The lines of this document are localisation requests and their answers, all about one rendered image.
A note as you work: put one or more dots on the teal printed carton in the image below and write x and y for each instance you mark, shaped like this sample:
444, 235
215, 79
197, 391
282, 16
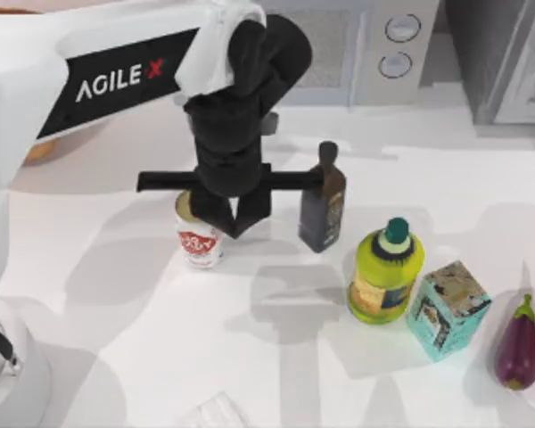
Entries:
448, 312

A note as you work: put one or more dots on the grey cabinet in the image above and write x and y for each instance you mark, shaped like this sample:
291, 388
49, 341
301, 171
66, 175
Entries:
495, 58

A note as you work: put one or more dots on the round microwave knob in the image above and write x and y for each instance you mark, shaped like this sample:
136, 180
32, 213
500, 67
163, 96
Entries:
403, 26
395, 64

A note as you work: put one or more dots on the dark square bottle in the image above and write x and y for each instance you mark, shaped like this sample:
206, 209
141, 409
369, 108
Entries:
321, 214

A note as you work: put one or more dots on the microwave oven door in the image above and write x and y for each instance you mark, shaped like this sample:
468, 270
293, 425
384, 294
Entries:
330, 58

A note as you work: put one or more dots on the yellow-green bottle with green cap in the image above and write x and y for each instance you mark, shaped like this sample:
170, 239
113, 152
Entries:
383, 281

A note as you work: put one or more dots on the red and white can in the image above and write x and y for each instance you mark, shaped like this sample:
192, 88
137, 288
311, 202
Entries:
200, 247

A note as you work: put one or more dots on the purple eggplant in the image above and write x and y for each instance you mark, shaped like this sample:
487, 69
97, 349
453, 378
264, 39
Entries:
517, 352

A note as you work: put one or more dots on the pale microwave oven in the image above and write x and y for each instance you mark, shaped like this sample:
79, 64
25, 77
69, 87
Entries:
421, 84

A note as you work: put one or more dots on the brown wooden basket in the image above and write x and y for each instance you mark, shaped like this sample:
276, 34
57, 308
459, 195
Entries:
42, 150

